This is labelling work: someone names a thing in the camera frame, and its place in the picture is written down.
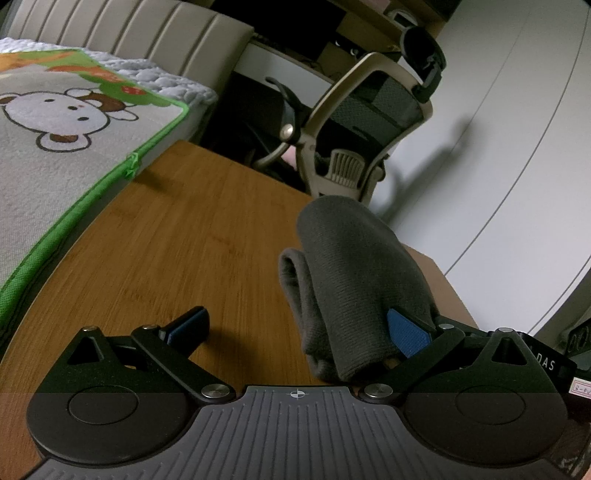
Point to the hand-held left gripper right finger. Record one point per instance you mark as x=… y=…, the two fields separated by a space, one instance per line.
x=406 y=333

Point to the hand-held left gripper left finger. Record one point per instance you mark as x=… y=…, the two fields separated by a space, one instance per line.
x=187 y=325

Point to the dark grey knit garment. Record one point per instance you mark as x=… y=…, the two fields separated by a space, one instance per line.
x=351 y=277

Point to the beige mesh office chair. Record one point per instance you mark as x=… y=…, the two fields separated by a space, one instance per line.
x=311 y=161

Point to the printed cartoon blanket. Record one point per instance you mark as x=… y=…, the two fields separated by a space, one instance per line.
x=55 y=175

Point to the grey bed mattress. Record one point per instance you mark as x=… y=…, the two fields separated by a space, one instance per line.
x=201 y=120

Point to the white quilted bed cover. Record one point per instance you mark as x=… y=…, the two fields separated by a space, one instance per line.
x=175 y=85

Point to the white desk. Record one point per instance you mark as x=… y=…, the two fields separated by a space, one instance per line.
x=277 y=60

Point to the beige padded headboard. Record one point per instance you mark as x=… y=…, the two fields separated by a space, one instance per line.
x=161 y=27

